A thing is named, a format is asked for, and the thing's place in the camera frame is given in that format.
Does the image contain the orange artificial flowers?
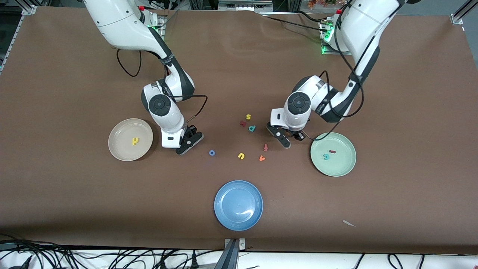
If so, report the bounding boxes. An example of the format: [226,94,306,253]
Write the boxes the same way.
[308,0,346,8]

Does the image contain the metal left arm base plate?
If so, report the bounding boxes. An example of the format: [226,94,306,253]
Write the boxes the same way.
[320,21,350,56]

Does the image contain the pale green plate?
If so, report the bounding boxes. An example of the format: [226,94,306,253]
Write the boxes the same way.
[310,132,357,177]

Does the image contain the blue plate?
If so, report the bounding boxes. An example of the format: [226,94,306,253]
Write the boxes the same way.
[214,180,264,231]

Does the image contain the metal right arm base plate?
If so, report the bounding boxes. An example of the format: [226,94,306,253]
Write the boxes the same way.
[149,15,165,38]

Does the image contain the metal table clamp bracket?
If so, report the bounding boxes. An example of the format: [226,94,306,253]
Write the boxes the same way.
[214,238,247,269]

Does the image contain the grey power strip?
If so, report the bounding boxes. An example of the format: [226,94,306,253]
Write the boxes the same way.
[218,0,274,11]

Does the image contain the black base power cable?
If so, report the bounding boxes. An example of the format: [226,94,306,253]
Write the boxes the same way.
[261,10,331,34]

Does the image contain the beige brown plate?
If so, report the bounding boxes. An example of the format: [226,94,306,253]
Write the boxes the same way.
[108,118,154,162]

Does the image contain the black floor cable bundle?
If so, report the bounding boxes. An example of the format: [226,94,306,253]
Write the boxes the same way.
[112,250,224,269]
[353,253,426,269]
[0,234,112,269]

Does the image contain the aluminium frame profile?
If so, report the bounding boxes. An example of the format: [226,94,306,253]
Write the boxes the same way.
[450,0,478,27]
[0,0,38,75]

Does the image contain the brown table cover sheet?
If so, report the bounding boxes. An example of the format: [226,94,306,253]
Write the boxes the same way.
[0,7,478,255]

